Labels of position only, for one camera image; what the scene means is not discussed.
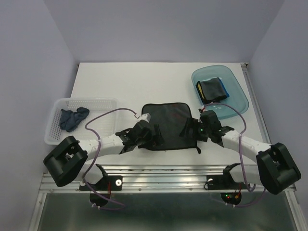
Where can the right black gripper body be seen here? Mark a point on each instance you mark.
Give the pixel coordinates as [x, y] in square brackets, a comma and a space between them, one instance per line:
[200, 132]

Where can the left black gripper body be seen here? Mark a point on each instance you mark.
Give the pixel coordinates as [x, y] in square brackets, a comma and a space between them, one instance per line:
[141, 141]

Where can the purple microfiber towel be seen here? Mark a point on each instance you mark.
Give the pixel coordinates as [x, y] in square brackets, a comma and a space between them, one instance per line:
[171, 118]

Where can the blue microfiber towel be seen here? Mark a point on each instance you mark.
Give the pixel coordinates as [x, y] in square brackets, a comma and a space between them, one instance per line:
[226, 92]

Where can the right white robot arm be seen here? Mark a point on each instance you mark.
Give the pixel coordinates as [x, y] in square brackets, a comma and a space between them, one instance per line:
[274, 167]

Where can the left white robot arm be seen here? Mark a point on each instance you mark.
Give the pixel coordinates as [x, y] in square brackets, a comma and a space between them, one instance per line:
[74, 160]

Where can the white perforated plastic basket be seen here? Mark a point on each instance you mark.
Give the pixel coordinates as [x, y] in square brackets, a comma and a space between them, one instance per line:
[104, 126]

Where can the dark grey towel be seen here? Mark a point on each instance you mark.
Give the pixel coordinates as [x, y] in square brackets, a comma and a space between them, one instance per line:
[69, 120]

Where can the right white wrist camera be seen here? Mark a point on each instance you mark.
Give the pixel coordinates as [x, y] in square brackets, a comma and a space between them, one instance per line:
[202, 114]

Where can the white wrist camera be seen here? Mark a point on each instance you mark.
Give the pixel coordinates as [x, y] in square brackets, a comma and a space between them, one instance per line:
[202, 114]
[146, 117]

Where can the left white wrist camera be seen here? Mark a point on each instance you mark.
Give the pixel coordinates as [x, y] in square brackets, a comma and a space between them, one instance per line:
[146, 117]

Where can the aluminium extrusion rail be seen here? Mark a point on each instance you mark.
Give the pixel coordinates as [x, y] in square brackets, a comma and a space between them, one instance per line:
[163, 179]

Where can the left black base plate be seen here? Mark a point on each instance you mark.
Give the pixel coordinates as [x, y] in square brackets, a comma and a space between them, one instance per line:
[114, 181]

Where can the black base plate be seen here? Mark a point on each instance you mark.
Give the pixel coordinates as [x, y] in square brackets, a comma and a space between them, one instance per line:
[221, 182]
[114, 181]

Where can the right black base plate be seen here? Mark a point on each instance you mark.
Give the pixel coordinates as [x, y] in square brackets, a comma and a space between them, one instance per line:
[221, 182]

